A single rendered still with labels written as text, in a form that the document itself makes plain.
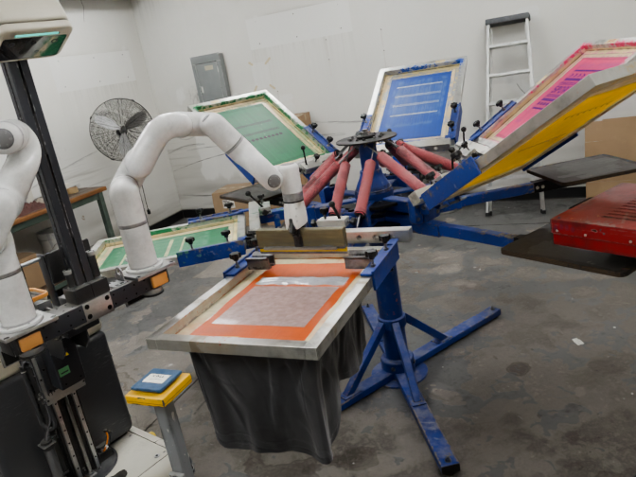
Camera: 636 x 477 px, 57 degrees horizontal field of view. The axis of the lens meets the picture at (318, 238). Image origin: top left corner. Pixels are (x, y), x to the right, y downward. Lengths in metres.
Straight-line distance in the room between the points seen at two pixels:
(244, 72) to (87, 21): 1.72
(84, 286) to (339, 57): 4.85
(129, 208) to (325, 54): 4.68
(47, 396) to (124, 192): 0.89
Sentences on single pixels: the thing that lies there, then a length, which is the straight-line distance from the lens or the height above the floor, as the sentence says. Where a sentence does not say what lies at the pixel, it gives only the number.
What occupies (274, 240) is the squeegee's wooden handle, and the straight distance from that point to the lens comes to 2.21.
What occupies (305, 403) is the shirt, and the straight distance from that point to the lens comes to 1.86.
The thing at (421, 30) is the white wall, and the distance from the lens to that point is 6.14.
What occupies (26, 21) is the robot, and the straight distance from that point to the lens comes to 1.77.
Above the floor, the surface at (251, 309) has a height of 0.95.
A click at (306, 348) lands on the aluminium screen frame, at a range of 1.62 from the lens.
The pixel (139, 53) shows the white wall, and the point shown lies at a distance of 7.59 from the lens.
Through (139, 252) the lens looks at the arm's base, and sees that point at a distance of 2.05.
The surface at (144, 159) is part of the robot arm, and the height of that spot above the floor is 1.50.
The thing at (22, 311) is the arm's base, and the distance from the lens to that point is 1.87.
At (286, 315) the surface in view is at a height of 0.95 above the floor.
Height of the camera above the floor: 1.73
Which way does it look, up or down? 17 degrees down
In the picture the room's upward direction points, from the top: 10 degrees counter-clockwise
